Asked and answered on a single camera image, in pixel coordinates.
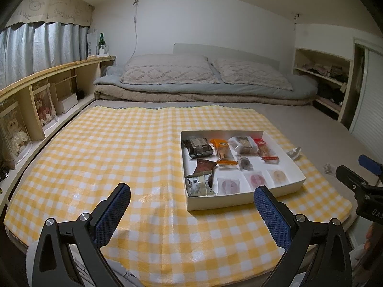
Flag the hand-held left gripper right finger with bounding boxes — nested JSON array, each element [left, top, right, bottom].
[[253, 185, 354, 287]]

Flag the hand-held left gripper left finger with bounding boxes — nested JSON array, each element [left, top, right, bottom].
[[32, 182, 132, 287]]

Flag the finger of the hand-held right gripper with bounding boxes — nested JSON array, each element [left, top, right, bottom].
[[359, 155, 383, 186], [335, 165, 370, 192]]

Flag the white cardboard box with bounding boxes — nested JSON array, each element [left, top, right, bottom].
[[181, 130, 306, 212]]

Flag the clear packet beige pastry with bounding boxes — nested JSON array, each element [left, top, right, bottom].
[[266, 169, 290, 183]]

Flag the red snack packet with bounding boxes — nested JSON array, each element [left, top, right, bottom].
[[253, 138, 280, 164]]

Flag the clear packet brown cake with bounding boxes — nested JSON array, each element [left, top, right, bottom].
[[228, 136, 259, 155]]

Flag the silver snack packet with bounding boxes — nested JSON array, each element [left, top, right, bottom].
[[185, 174, 216, 197]]

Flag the orange snack packet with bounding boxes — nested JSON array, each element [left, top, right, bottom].
[[209, 138, 238, 166]]

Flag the brown patterned snack packet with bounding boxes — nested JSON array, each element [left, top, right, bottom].
[[193, 158, 217, 186]]

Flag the dark brownie snack packet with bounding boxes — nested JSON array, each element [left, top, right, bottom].
[[183, 138, 214, 159]]

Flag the person's right hand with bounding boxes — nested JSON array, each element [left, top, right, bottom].
[[364, 223, 376, 250]]

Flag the crumpled clear wrapper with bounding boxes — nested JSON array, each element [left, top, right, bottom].
[[286, 146, 302, 160]]

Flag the white sliding door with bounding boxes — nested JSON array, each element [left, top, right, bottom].
[[349, 37, 383, 144]]

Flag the yellow checkered mat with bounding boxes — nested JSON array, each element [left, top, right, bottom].
[[3, 105, 353, 287]]

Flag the dark clothes pile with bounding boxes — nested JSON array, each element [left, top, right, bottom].
[[317, 81, 344, 105]]

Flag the light folded clothes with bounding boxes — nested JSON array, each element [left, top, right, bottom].
[[295, 61, 349, 80]]

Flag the white storage box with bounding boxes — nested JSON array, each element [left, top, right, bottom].
[[51, 78, 79, 115]]

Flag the wooden bedside shelf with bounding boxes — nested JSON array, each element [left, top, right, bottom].
[[0, 55, 117, 186]]

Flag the beige quilted pillow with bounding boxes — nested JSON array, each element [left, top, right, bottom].
[[120, 54, 220, 85], [213, 58, 294, 91]]

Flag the grey blanket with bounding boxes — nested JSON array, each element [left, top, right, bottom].
[[93, 64, 318, 100]]

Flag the white paper bag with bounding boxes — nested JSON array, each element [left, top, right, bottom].
[[87, 31, 98, 60]]

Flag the grey curtain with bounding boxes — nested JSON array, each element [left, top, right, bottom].
[[0, 21, 90, 90]]

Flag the beige printed valance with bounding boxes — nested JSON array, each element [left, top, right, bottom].
[[4, 0, 95, 27]]

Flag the white wall shelf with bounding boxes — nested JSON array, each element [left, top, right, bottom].
[[292, 48, 353, 123]]

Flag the white wall cable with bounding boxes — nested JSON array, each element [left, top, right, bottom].
[[129, 0, 141, 59]]

